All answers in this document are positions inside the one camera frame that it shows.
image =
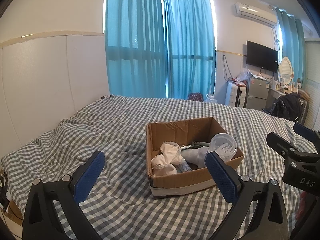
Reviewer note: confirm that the clear plastic water bottle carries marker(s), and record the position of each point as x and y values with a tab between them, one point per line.
222	145

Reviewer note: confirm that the white lace-trimmed cloth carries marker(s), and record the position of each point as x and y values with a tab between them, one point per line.
165	160

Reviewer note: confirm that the grey checkered blanket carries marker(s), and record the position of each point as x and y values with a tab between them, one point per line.
100	130

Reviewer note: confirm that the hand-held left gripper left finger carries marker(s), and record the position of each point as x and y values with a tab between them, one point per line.
88	177

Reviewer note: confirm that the brown cardboard carton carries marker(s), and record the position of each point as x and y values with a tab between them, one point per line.
13	213

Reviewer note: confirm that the grey plastic hanger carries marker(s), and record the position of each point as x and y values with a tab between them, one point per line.
197	144

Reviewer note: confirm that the white ribbed suitcase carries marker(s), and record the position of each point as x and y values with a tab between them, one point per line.
230	95

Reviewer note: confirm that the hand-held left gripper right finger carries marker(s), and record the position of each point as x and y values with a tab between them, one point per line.
221	177

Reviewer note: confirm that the clear plastic water jug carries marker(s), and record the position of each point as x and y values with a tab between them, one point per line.
212	98

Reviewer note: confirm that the white air conditioner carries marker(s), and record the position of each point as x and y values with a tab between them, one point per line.
255	12

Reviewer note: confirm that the black backpack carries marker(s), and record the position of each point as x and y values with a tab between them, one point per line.
287	107

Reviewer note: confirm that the narrow blue curtain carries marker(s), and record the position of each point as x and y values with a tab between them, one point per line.
291	42

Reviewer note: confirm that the black wall television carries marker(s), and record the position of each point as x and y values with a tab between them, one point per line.
262	56

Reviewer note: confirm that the brown cardboard box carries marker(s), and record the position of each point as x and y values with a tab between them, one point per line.
180	180

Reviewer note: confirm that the white louvred wardrobe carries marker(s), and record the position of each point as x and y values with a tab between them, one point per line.
312	92

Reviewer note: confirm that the clear plastic bag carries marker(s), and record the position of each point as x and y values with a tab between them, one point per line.
243	73

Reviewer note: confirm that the white sock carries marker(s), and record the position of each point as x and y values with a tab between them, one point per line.
196	156

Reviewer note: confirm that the white dressing table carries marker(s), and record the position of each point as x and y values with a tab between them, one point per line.
276	93

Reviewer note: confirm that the white oval mirror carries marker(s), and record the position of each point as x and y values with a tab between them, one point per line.
285	70

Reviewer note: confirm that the small grey fridge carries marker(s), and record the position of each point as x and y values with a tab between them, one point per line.
257	90

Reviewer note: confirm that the small plastic bottle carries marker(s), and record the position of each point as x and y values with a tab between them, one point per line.
185	167

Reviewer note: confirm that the wide blue curtain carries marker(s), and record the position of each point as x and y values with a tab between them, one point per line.
135	42

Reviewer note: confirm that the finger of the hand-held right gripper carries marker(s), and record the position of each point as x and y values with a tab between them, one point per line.
280	143
308	133

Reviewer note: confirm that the dark red patterned bag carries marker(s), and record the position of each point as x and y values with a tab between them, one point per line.
195	97

